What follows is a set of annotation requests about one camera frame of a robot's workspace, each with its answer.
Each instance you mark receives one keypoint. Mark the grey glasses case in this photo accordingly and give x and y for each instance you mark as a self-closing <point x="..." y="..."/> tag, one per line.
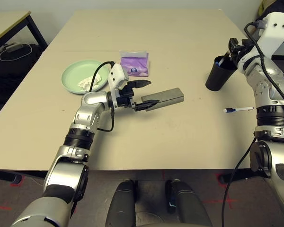
<point x="168" y="97"/>

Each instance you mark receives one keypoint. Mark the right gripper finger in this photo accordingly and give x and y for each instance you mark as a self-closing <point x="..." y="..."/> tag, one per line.
<point x="233" y="43"/>
<point x="234" y="54"/>

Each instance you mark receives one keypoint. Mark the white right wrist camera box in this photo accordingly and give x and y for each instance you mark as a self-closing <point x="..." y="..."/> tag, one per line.
<point x="274" y="26"/>

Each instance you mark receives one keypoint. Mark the white marker with blue cap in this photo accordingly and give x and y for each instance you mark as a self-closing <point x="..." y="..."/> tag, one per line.
<point x="239" y="109"/>

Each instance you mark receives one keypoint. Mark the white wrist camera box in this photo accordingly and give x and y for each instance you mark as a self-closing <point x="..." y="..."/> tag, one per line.
<point x="274" y="26"/>
<point x="116" y="74"/>

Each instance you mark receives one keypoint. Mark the black plastic cup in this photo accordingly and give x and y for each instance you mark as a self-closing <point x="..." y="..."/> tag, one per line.
<point x="215" y="80"/>

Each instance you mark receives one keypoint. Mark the dark grey robot leg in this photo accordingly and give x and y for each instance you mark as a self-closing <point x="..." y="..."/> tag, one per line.
<point x="120" y="205"/>
<point x="189" y="205"/>

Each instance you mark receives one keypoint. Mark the beige side table black frame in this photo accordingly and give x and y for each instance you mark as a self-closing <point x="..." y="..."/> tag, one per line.
<point x="4" y="23"/>

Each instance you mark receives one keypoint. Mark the dark grey robot right leg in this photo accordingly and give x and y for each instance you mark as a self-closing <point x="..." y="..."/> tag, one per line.
<point x="189" y="205"/>

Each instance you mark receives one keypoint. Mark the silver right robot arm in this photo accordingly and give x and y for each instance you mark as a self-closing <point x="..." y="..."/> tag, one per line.
<point x="269" y="94"/>

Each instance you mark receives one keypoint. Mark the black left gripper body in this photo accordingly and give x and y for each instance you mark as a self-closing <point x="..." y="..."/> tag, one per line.
<point x="125" y="99"/>

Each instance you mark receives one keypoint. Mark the dark grey robot left leg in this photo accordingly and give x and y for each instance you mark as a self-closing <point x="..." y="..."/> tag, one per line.
<point x="120" y="205"/>

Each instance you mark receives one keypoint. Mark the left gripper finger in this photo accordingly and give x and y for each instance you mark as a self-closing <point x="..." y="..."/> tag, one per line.
<point x="139" y="84"/>
<point x="145" y="106"/>

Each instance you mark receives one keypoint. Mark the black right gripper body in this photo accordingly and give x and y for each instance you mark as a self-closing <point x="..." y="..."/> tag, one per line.
<point x="245" y="48"/>

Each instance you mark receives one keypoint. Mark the black table foot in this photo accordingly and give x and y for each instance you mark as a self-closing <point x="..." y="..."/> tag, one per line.
<point x="239" y="176"/>
<point x="35" y="174"/>
<point x="4" y="177"/>

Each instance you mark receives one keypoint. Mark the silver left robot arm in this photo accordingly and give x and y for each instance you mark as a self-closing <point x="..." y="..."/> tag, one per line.
<point x="90" y="113"/>

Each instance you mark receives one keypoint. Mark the beige knitted cloth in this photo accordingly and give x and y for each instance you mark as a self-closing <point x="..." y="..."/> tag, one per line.
<point x="262" y="9"/>

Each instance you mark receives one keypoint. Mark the grey power adapter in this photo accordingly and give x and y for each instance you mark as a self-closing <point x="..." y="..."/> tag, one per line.
<point x="14" y="46"/>

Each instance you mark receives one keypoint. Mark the light green plate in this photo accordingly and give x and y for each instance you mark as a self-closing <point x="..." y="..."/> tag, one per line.
<point x="75" y="73"/>

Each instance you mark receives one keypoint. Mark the white tissue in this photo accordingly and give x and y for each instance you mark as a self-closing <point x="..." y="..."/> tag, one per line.
<point x="85" y="82"/>

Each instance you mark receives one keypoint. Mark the purple tissue pack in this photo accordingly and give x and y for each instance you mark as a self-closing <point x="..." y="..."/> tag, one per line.
<point x="132" y="61"/>

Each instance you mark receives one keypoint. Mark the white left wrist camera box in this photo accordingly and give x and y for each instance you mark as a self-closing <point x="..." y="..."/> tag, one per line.
<point x="116" y="74"/>

